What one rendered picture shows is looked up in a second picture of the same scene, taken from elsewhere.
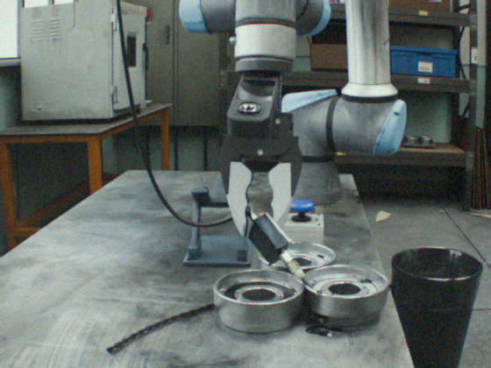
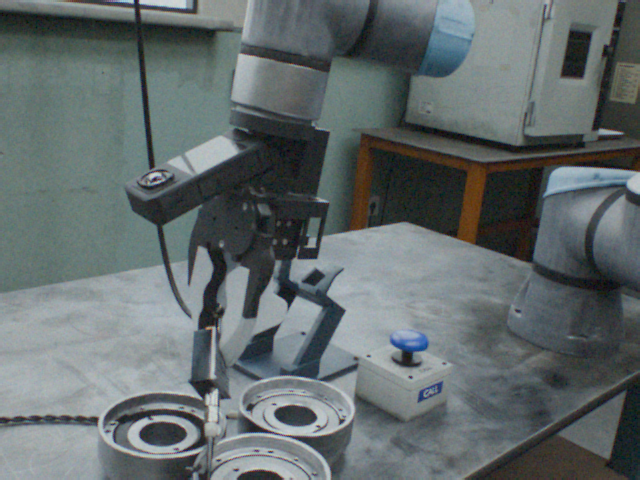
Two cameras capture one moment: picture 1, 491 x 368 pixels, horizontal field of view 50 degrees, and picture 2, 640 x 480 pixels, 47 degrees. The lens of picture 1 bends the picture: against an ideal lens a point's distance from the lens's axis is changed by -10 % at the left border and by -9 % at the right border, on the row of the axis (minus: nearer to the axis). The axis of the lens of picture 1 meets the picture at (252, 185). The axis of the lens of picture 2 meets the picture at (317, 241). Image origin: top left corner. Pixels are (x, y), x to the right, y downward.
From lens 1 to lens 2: 51 cm
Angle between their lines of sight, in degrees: 37
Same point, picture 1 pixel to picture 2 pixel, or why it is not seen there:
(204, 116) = not seen: outside the picture
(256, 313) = (107, 455)
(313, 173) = (558, 300)
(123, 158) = not seen: hidden behind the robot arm
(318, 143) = (576, 256)
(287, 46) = (278, 94)
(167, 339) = (27, 440)
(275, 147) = (235, 243)
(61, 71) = (465, 66)
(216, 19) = not seen: hidden behind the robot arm
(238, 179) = (200, 271)
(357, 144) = (625, 275)
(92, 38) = (513, 26)
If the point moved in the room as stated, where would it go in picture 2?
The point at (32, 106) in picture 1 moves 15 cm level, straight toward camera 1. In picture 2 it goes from (420, 106) to (413, 109)
